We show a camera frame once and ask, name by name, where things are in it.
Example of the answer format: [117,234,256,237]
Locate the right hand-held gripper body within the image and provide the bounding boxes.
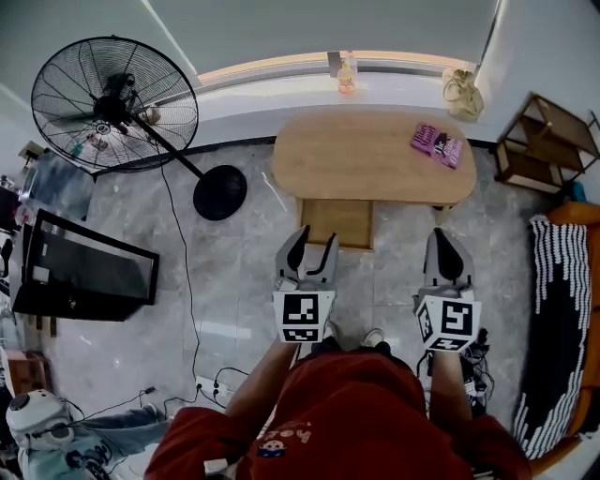
[412,283,484,353]

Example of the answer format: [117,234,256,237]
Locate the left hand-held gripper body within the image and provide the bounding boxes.
[272,277,338,345]

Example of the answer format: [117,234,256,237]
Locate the wooden drawer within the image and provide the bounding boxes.
[299,199,375,250]

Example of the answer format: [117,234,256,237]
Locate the person's left forearm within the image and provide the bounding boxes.
[223,339,304,421]

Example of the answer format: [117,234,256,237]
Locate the person's right forearm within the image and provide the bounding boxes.
[428,349,474,421]

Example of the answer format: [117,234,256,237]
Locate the wooden coffee table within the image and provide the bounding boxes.
[272,111,478,226]

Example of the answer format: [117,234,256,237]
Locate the person's black trousers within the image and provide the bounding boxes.
[304,335,413,376]

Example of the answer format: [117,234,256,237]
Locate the black white striped blanket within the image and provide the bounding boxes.
[513,215,593,460]

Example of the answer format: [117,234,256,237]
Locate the white power strip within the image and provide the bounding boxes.
[194,374,235,399]

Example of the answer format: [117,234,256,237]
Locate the person's red shirt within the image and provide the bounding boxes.
[143,351,533,480]

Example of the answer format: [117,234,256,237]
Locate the purple book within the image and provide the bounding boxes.
[410,122,465,171]

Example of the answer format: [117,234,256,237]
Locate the orange sofa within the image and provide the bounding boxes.
[529,201,600,474]

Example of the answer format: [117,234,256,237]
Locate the wooden shelf rack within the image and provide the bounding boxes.
[492,92,600,194]

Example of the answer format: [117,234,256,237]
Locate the beige canvas bag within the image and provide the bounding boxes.
[442,67,485,124]

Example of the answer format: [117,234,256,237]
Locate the black glass display cabinet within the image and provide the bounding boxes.
[11,208,160,323]

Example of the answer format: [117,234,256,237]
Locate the orange drink bottle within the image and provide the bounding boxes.
[337,50,359,95]

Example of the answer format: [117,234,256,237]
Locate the black standing fan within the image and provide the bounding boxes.
[30,36,248,221]

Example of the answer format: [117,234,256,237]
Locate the grey reflective panel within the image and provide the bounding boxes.
[22,150,94,221]

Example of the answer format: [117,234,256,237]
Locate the grey roller blind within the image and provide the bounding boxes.
[140,0,502,76]

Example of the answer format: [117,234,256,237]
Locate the brown wooden cabinet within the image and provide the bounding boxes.
[7,350,53,398]

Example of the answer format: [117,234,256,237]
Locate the bundle of black cables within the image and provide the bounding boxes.
[418,327,496,421]

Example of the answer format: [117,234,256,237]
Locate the black fan cable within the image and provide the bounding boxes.
[160,161,203,383]

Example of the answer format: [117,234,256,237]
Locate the black extension cable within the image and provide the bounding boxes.
[60,386,158,426]

